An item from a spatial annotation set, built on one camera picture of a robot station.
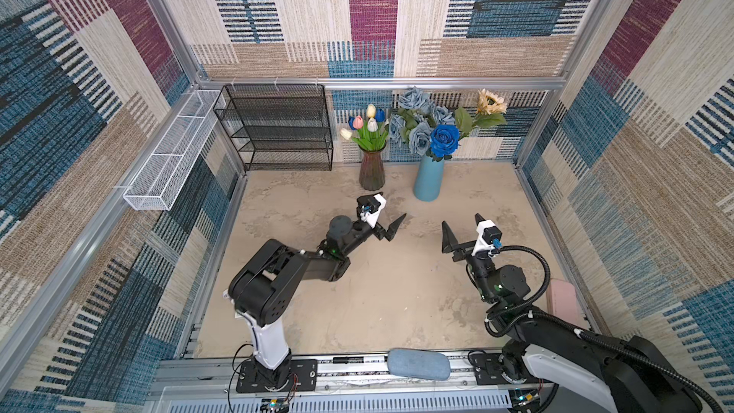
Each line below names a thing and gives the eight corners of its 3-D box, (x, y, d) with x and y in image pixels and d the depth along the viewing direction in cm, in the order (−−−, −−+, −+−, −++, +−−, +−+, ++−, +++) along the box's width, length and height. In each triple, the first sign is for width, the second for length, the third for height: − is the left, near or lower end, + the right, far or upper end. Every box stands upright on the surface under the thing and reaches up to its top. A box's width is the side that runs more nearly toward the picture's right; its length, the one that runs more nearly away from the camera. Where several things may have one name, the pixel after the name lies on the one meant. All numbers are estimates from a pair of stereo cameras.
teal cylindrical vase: (415, 202, 110) (421, 171, 97) (414, 186, 115) (419, 155, 102) (439, 202, 110) (448, 171, 97) (436, 186, 115) (445, 155, 102)
